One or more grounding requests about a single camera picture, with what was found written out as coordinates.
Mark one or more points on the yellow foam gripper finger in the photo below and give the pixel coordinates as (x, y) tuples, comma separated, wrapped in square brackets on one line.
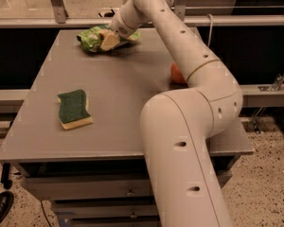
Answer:
[(110, 39)]

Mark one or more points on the green rice chip bag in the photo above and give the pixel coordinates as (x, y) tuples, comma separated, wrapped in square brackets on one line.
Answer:
[(90, 39)]

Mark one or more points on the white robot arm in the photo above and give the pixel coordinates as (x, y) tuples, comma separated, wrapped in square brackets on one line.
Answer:
[(175, 125)]

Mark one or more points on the metal window railing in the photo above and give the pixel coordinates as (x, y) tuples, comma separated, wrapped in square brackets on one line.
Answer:
[(84, 13)]

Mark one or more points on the red apple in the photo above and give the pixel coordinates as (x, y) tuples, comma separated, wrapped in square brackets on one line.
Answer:
[(176, 74)]

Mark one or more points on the green yellow sponge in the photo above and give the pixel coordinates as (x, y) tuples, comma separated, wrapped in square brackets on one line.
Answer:
[(73, 111)]

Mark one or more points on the grey drawer cabinet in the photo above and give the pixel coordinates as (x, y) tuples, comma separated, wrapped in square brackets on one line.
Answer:
[(96, 175)]

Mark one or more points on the black shoe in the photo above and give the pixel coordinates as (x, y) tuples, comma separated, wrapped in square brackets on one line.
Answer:
[(6, 201)]

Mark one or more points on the metal clamp bracket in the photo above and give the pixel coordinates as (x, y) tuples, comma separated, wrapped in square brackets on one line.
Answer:
[(275, 86)]

